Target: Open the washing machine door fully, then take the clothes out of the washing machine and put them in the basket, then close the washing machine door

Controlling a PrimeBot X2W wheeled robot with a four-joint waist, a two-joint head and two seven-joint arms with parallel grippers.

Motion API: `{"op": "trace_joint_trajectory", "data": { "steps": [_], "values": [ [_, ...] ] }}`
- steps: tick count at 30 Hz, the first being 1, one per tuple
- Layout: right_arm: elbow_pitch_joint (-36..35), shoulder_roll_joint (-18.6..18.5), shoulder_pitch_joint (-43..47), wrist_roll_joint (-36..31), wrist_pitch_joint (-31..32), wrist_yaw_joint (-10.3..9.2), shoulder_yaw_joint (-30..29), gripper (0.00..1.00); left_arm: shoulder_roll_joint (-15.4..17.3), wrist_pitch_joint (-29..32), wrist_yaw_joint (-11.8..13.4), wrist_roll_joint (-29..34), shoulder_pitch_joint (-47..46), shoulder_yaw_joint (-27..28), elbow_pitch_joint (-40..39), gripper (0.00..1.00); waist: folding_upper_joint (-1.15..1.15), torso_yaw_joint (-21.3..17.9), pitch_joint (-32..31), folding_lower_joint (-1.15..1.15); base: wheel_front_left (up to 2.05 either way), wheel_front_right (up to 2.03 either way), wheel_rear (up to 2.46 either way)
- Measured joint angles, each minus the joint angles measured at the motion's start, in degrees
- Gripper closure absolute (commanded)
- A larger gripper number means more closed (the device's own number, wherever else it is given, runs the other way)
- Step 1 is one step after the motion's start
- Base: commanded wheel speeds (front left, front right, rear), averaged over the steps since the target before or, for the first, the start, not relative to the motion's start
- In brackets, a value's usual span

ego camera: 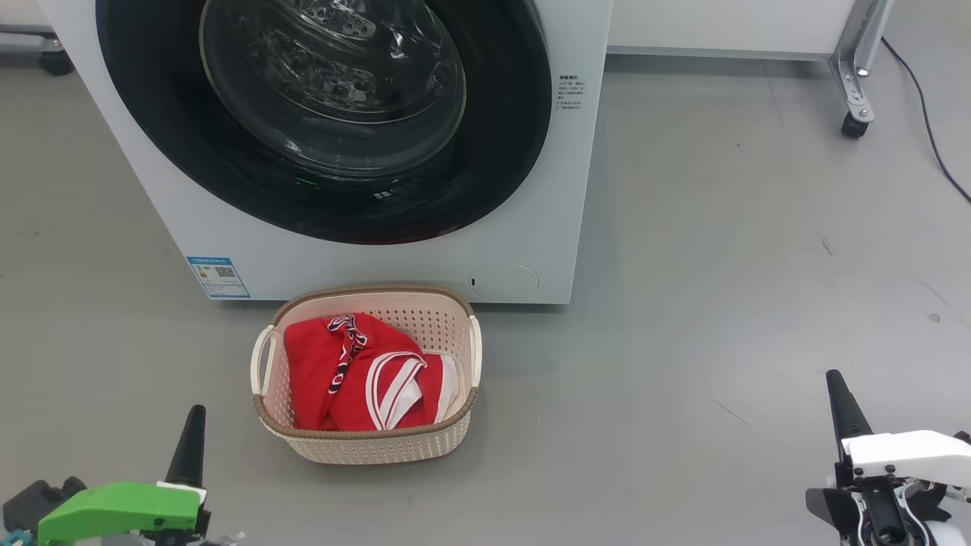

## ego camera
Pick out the stainless steel washing machine drum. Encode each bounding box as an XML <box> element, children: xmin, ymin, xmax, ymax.
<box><xmin>199</xmin><ymin>0</ymin><xmax>467</xmax><ymax>181</ymax></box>

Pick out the blue energy label sticker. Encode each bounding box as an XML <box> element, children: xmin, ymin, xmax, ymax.
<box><xmin>187</xmin><ymin>256</ymin><xmax>251</xmax><ymax>300</ymax></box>

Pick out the cream perforated basket brown rim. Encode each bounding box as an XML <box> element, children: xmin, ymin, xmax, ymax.
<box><xmin>250</xmin><ymin>285</ymin><xmax>483</xmax><ymax>465</ymax></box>

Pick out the metal cart leg with caster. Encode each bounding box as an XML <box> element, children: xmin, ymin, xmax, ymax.
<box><xmin>828</xmin><ymin>0</ymin><xmax>896</xmax><ymax>139</ymax></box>

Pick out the red jersey with white trim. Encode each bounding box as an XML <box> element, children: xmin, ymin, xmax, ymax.
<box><xmin>284</xmin><ymin>312</ymin><xmax>460</xmax><ymax>431</ymax></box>

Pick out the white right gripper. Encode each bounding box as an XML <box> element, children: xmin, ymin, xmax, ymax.
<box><xmin>825</xmin><ymin>369</ymin><xmax>971</xmax><ymax>490</ymax></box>

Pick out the round white filter cover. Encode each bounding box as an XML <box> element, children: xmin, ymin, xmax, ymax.
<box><xmin>467</xmin><ymin>263</ymin><xmax>539</xmax><ymax>298</ymax></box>

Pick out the white front-load washing machine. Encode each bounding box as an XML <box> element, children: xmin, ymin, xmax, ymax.
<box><xmin>38</xmin><ymin>0</ymin><xmax>614</xmax><ymax>304</ymax></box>

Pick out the black round glass washer door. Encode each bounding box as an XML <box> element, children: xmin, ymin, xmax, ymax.
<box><xmin>95</xmin><ymin>0</ymin><xmax>553</xmax><ymax>245</ymax></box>

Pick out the grey frame foot black caster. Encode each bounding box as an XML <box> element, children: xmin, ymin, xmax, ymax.
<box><xmin>0</xmin><ymin>29</ymin><xmax>75</xmax><ymax>77</ymax></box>

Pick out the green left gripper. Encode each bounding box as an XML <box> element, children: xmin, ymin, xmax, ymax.
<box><xmin>38</xmin><ymin>405</ymin><xmax>209</xmax><ymax>546</ymax></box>

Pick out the thin black floor cable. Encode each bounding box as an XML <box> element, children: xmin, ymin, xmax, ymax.
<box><xmin>880</xmin><ymin>36</ymin><xmax>971</xmax><ymax>204</ymax></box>

